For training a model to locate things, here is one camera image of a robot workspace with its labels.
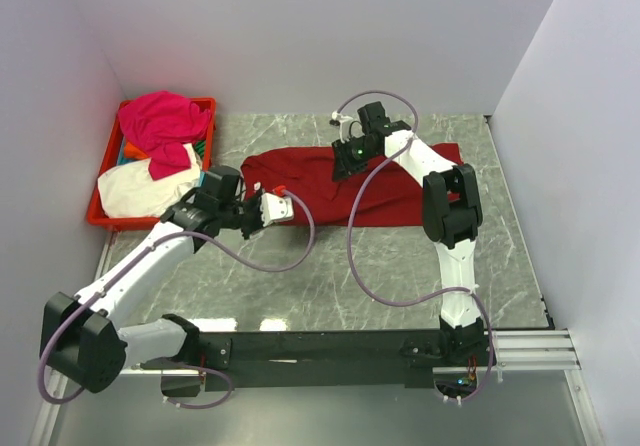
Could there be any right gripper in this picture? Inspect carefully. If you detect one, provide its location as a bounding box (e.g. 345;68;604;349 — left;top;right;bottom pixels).
331;136;379;184

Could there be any dark red t shirt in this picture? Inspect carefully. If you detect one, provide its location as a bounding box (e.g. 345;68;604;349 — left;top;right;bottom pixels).
239;141;464;228

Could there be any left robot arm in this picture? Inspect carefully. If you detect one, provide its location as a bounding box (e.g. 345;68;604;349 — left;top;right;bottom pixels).
37;166;292;404

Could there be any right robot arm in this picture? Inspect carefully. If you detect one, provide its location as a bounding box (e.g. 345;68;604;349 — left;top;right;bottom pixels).
330;102;491;365

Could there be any green t shirt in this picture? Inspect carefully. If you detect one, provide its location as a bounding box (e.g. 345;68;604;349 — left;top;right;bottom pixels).
193;140;207;159

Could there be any white t shirt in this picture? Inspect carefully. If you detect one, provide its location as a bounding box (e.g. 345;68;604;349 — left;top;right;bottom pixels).
97;144;201;219

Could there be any pink t shirt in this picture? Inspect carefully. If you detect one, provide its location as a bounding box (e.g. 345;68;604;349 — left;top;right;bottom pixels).
117;91;213;180

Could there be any orange t shirt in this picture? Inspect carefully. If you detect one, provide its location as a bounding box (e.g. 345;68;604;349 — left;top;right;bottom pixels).
123;140;148;161

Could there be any black base beam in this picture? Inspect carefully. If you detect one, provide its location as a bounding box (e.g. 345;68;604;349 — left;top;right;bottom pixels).
139;329;501;395

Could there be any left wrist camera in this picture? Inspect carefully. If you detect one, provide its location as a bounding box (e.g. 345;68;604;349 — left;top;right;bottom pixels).
254;182;294;227

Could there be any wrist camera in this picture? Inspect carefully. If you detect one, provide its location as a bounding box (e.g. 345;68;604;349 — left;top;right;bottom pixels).
254;182;294;227
329;111;359;143

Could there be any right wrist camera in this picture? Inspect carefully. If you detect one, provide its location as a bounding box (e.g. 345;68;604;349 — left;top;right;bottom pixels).
329;111;359;143

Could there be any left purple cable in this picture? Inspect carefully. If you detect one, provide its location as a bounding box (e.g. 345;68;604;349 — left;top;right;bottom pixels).
37;188;317;411

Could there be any purple cable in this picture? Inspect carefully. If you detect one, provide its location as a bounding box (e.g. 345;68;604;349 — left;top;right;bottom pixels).
37;188;317;411
337;89;496;405

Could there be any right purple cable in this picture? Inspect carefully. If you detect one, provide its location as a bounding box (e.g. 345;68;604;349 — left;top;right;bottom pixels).
337;89;496;405

